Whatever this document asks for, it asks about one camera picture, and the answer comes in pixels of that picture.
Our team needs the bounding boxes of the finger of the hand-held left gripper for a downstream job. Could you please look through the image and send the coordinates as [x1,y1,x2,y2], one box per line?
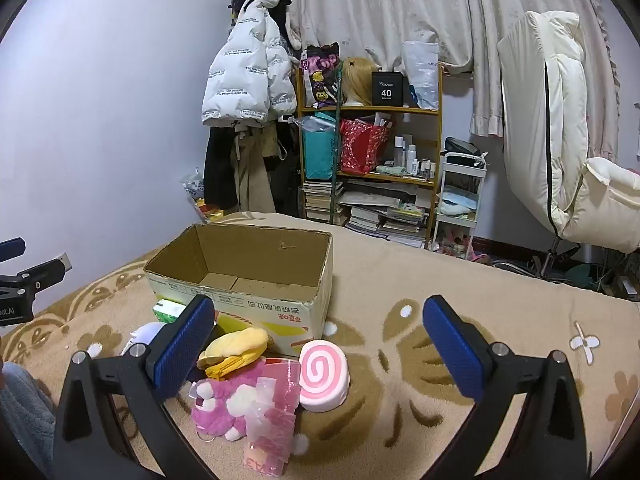
[14,252,74,292]
[0,238,27,262]

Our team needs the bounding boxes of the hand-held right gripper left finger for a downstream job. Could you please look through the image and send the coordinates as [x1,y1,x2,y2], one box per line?
[52,294,217,480]

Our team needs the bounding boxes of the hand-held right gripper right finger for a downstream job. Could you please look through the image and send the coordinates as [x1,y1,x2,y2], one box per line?
[422,294,593,480]

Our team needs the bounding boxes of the white plush toy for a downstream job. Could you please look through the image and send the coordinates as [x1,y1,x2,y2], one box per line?
[120,321,169,357]

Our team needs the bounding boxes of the green tissue pack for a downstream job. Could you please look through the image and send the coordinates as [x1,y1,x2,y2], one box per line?
[152,298,188,324]

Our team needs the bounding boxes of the yellow duck plush pouch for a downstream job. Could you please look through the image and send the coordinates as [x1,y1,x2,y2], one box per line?
[196,327,271,380]

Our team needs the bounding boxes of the cardboard box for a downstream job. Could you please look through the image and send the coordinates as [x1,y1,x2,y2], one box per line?
[143,223,334,358]

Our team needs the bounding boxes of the pink swirl squishy toy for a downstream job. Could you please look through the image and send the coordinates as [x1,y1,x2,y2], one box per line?
[298,339,351,414]

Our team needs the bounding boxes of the pink plush toy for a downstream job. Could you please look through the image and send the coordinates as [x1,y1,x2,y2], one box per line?
[190,360,266,444]

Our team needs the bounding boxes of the pink plastic sachets bundle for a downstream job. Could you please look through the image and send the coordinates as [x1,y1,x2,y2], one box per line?
[243,357,304,453]

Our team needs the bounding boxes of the pink items on floor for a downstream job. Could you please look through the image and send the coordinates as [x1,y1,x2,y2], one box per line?
[444,230,492,264]

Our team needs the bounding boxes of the grey fleece clothing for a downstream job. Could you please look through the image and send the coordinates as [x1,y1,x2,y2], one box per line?
[0,360,57,480]

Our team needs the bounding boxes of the white trolley cart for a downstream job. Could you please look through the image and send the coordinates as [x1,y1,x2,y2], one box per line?
[430,152,489,261]

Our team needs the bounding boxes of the orange pink flat packet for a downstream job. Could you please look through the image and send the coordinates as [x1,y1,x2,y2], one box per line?
[241,446,287,477]

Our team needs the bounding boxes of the yellow red packets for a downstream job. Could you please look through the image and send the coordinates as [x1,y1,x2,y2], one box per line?
[194,199,227,224]

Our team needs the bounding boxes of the light blue cloth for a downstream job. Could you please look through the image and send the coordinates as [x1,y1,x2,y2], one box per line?
[439,194,476,216]

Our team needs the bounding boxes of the messy pile of books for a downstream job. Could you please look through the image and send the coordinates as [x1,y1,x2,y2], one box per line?
[345,184,432,247]

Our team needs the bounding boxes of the green round object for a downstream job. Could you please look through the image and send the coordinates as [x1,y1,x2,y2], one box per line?
[565,262,594,289]

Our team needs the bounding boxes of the crumpled plastic bag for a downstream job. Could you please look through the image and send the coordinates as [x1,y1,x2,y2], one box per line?
[181,167,206,202]

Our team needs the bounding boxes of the black hanging coat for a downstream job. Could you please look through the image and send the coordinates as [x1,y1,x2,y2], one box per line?
[202,125,242,212]

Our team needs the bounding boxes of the beige hanging coat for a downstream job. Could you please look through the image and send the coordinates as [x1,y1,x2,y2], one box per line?
[235,124,279,214]

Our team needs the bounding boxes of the row of cosmetic bottles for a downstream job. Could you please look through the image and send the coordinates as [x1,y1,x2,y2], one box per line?
[392,134,439,179]

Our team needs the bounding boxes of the tall stack of books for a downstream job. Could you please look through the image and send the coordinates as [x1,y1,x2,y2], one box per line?
[301,182,346,224]

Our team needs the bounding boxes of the dark hanging garment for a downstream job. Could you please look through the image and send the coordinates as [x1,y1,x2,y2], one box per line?
[272,120,304,219]

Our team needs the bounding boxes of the green pole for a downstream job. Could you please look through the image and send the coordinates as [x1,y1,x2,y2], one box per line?
[328,102,344,224]

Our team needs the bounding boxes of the red gift bag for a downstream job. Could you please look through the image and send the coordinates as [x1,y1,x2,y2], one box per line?
[339,118,392,176]

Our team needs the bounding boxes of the teal gift bag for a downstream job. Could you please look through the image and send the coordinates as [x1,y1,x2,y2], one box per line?
[302,112,337,181]

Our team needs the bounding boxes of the cream padded chair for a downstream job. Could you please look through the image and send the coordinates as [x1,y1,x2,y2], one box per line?
[497,10,640,281]

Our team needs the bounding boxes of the wooden shelf rack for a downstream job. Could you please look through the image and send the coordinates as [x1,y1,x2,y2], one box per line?
[296,61,444,252]

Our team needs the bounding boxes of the black box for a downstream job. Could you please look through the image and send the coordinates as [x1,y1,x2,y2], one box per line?
[371,71,405,108]

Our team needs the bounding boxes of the clear plastic bag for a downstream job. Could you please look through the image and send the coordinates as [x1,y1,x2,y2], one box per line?
[402,41,441,110]

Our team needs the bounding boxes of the white puffer jacket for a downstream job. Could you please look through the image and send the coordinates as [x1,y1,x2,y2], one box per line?
[201,0,297,127]

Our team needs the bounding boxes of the blonde wig on stand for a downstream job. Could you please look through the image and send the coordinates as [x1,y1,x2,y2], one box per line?
[341,57,374,107]

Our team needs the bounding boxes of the black pink patterned bag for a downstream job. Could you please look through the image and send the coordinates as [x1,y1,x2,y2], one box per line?
[302,44,344,109]

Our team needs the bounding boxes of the pale floral curtain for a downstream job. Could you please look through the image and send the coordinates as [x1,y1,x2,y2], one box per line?
[287,0,622,162]

